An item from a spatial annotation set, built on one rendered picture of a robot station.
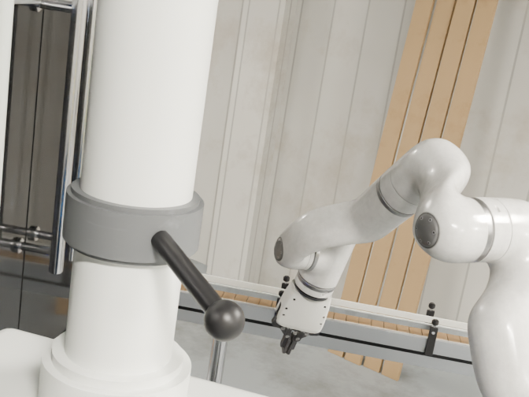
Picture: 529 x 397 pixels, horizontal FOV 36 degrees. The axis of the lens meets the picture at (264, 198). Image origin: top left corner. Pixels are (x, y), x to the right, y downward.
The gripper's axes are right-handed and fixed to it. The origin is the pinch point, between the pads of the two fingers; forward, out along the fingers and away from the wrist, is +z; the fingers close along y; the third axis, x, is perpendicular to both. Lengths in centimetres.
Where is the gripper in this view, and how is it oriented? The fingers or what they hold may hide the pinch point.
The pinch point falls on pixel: (288, 343)
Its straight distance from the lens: 178.9
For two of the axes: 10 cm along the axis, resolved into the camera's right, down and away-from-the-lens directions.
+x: 0.3, 5.1, -8.6
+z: -3.2, 8.2, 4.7
